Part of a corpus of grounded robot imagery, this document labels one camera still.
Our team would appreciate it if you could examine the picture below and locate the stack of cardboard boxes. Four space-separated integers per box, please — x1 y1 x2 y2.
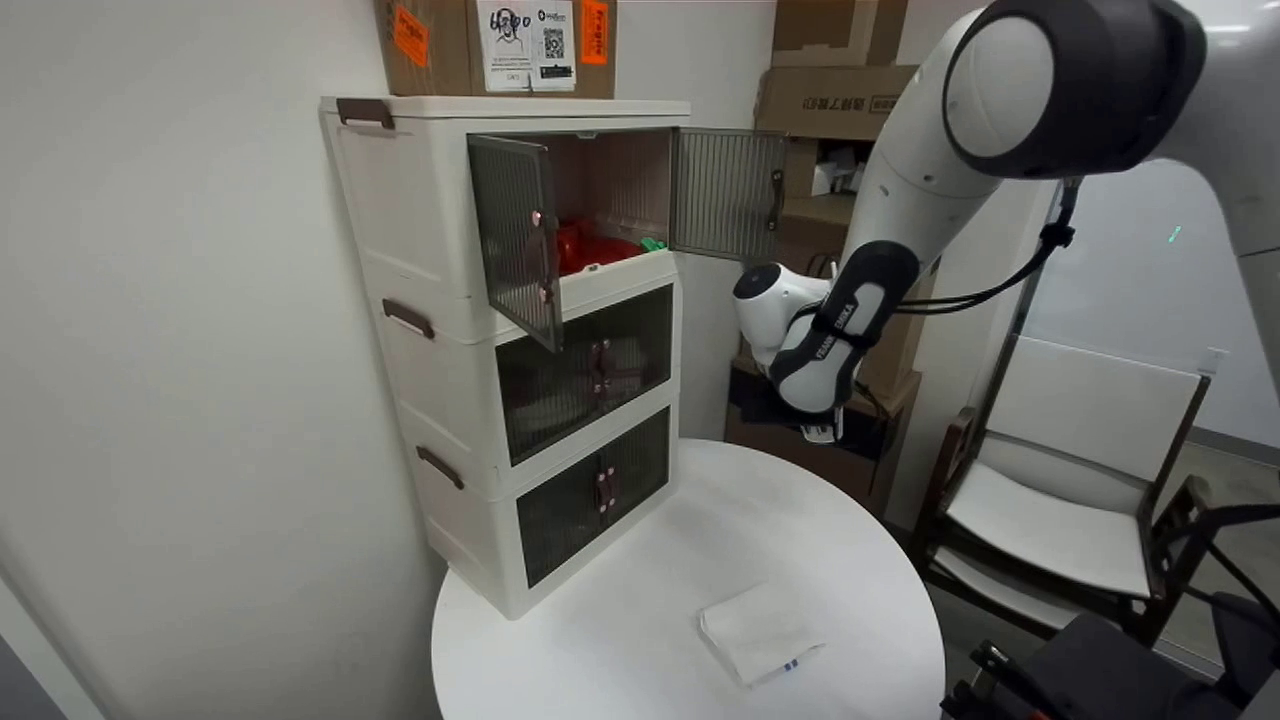
725 0 926 511

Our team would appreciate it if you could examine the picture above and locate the white folded cloth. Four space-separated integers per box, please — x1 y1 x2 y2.
698 583 827 688

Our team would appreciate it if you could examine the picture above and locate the stand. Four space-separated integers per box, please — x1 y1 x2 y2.
1185 503 1280 626

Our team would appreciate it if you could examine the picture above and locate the smoked translucent cabinet door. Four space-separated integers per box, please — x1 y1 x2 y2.
600 405 671 521
467 133 564 353
598 285 674 401
515 455 606 589
497 335 604 466
668 127 788 264

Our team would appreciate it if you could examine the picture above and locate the red jar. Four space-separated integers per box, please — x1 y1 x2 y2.
556 222 646 276

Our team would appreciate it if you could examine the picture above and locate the white storage cabinet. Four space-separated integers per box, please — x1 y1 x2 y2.
320 95 791 621

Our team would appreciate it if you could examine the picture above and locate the cardboard box with labels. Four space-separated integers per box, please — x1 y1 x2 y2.
375 0 618 99

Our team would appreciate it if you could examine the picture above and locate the white cushioned wooden chair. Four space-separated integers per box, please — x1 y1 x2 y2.
915 335 1216 641

